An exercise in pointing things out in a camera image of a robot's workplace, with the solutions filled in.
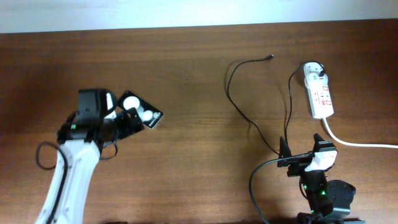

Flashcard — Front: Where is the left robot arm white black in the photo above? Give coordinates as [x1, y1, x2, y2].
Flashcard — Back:
[36, 88, 144, 223]

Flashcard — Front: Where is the black charger cable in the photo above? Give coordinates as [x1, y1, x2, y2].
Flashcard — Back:
[225, 54, 326, 156]

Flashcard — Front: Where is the white power strip cord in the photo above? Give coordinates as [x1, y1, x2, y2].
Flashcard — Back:
[321, 117, 398, 149]

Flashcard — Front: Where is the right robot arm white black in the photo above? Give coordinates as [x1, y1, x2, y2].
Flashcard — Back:
[277, 133, 365, 224]

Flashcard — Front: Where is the white power strip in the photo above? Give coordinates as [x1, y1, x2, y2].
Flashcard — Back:
[303, 61, 335, 119]

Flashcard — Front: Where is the white charger adapter plug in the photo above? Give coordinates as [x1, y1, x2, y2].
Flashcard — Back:
[304, 71, 328, 89]

